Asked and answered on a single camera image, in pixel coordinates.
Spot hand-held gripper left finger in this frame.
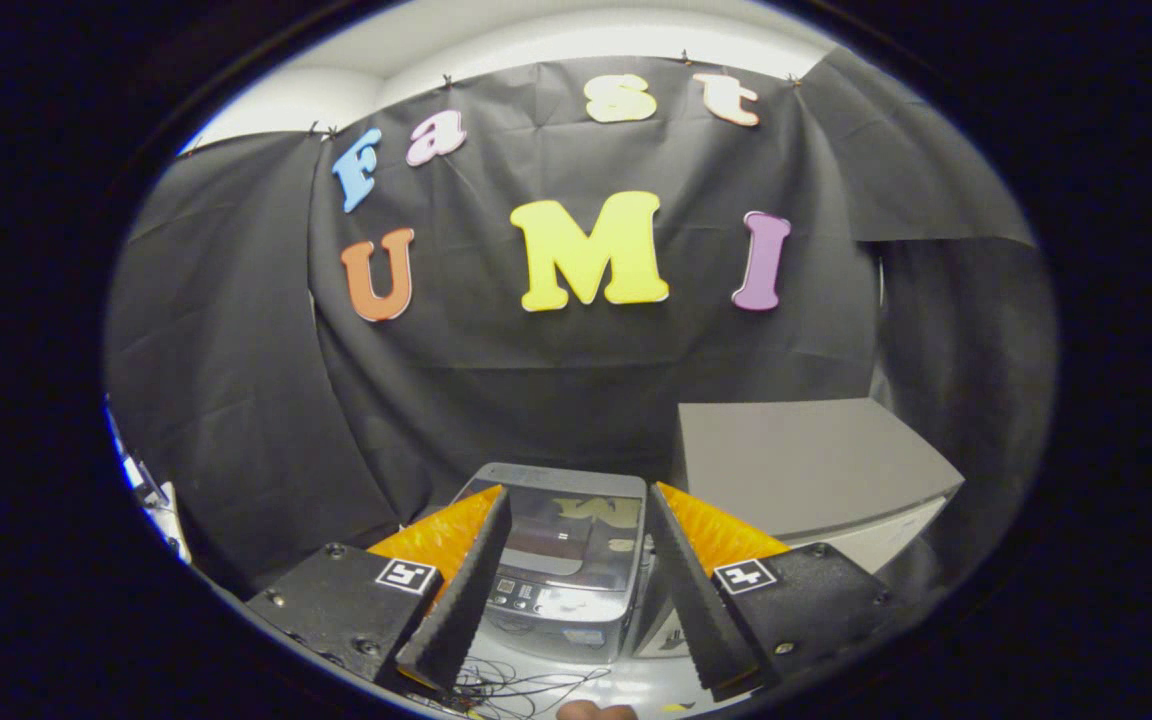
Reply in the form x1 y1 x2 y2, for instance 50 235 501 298
244 485 514 696

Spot white cluttered equipment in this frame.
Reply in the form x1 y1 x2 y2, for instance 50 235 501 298
106 400 192 566

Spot grey washing machine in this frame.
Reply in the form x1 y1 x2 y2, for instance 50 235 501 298
431 462 653 666

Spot thin black cables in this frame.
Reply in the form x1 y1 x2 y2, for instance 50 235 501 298
426 655 617 719

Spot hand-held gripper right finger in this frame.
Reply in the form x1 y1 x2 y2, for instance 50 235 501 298
646 482 895 701

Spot black backdrop cloth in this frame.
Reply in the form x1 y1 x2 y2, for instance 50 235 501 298
101 45 1062 601

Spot white cabinet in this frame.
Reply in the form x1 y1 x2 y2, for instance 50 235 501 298
631 397 967 661

